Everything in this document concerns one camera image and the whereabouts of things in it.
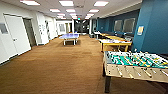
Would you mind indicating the wooden top table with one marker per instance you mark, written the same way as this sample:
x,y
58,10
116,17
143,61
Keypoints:
x,y
115,37
101,34

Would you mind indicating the medium interior glass window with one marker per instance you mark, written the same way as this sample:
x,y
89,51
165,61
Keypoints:
x,y
118,26

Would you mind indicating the yellow air hockey table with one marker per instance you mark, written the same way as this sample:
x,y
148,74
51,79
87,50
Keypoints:
x,y
115,42

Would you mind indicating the ceiling light panel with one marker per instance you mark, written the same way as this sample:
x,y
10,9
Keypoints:
x,y
30,2
70,10
94,10
55,10
100,3
66,3

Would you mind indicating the green foosball table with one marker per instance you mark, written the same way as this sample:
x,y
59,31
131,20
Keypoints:
x,y
136,65

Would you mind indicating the blue ping pong table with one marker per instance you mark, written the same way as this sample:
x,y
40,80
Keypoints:
x,y
70,36

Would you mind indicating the white double door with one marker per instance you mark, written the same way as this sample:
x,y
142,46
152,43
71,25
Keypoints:
x,y
16,35

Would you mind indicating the yellow framed pillar sign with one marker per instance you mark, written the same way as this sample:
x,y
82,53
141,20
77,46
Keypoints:
x,y
140,30

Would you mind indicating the large interior glass window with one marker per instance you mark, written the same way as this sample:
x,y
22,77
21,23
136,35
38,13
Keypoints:
x,y
129,25

